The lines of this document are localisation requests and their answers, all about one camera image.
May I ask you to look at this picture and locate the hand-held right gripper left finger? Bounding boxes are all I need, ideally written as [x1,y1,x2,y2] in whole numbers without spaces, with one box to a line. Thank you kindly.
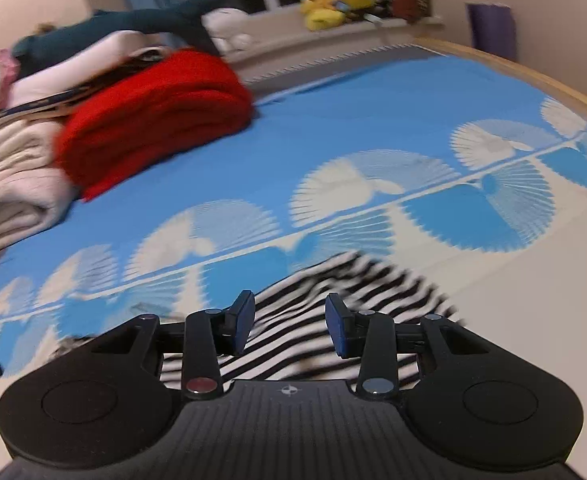
[90,290,256,401]

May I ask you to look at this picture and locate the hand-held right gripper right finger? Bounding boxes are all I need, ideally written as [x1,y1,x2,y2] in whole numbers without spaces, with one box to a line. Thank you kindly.
[326,293,495,401]

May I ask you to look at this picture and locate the black white striped garment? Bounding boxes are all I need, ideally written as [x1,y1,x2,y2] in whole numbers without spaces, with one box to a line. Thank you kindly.
[160,251,470,392]

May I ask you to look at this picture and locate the white folded clothes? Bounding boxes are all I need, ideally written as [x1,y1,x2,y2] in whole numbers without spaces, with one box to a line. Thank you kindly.
[0,30,166,130]

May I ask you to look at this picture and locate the cream folded knit cloth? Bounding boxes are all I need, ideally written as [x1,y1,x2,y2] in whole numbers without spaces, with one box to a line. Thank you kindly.
[0,119,83,252]

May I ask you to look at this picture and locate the blue white printed mat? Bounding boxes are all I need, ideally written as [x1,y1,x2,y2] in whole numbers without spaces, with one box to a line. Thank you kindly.
[0,42,587,461]

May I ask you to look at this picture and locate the red folded cloth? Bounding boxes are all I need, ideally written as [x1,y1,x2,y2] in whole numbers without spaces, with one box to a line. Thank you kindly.
[54,48,255,204]

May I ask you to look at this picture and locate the dark patterned cloth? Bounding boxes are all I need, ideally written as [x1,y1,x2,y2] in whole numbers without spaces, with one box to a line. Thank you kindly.
[0,47,175,137]

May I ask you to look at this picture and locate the grey window ledge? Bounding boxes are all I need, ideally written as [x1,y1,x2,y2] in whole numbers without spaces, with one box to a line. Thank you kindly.
[226,14,447,83]

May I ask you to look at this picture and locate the white plush toy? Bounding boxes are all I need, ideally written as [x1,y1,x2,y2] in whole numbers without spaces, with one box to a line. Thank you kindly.
[202,7,255,54]

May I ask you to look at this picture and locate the pink cloth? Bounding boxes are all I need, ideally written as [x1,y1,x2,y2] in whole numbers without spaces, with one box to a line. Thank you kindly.
[0,48,20,82]

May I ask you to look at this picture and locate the purple bin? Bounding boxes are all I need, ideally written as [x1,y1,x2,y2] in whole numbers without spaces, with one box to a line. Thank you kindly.
[465,2,518,62]

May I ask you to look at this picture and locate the wooden bed frame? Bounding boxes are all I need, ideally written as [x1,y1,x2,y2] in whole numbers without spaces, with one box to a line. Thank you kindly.
[412,36,587,128]

